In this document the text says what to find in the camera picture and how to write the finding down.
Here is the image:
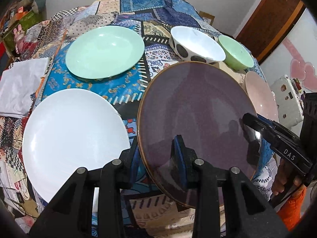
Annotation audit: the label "person right hand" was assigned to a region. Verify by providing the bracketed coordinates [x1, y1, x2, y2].
[271, 158, 306, 198]

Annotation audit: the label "dark purple plate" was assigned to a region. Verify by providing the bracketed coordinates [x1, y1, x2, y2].
[137, 61, 261, 208]

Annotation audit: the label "cardboard box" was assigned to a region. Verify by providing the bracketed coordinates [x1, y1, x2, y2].
[199, 11, 215, 26]

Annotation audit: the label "white folded cloth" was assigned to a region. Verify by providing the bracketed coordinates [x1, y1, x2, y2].
[0, 58, 50, 118]

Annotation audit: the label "white plate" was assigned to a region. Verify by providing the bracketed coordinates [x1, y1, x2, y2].
[22, 89, 130, 202]

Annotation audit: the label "green box with clutter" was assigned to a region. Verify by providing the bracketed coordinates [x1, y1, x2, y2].
[1, 1, 43, 51]

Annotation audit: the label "mint green plate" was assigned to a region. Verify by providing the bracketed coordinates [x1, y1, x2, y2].
[65, 26, 145, 80]

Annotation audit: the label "white bowl black spots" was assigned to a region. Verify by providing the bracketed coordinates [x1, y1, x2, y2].
[169, 26, 226, 63]

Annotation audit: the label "pink rabbit toy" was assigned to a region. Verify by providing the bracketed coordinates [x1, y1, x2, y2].
[13, 24, 25, 54]

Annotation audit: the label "wooden wardrobe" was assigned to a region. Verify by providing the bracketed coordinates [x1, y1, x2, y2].
[236, 0, 306, 63]

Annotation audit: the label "green bowl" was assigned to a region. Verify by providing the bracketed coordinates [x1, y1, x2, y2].
[218, 35, 254, 71]

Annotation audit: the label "pink bowl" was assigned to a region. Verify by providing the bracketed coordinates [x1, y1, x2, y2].
[244, 71, 279, 122]

